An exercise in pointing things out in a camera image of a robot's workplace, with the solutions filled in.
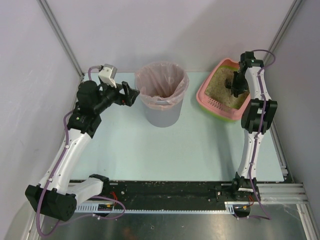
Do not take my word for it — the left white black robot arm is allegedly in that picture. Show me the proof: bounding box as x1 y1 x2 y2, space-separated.
25 80 140 222

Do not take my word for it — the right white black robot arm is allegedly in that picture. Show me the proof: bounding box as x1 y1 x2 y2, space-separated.
225 50 278 201

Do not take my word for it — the beige cat litter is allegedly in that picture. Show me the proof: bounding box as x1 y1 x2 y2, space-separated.
204 66 249 110

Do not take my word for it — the pink green litter box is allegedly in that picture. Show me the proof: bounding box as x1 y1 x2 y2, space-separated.
196 58 251 122

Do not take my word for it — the pink plastic bin liner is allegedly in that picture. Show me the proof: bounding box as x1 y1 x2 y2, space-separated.
134 61 190 111

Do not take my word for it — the grey trash bucket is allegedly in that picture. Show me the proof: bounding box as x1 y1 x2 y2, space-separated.
135 83 189 128

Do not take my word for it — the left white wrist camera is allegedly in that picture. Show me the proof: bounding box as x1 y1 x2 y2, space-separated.
98 64 118 88

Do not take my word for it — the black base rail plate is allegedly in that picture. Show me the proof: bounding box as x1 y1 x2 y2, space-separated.
82 179 253 217

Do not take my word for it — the aluminium frame rail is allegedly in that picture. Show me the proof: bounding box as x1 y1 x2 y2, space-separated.
36 182 307 215

